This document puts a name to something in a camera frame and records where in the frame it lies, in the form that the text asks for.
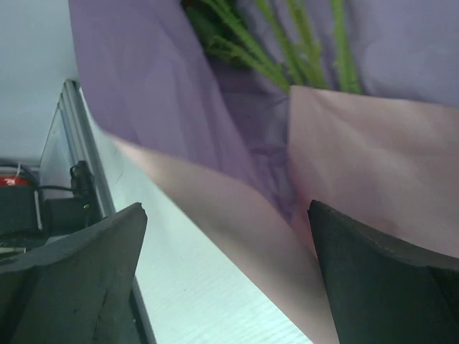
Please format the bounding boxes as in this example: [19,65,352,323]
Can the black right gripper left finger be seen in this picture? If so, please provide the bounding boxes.
[1,203,147,344]

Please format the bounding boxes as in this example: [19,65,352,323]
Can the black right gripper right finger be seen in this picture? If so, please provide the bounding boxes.
[308,201,458,343]

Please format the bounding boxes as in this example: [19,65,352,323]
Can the pink wrapping paper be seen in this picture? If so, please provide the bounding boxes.
[115,87,458,343]

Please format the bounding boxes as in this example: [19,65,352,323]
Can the purple tissue paper sheet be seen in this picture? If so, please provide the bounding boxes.
[69,1,458,219]

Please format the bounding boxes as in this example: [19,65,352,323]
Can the left aluminium corner post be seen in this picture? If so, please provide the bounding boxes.
[59,80,116,216]

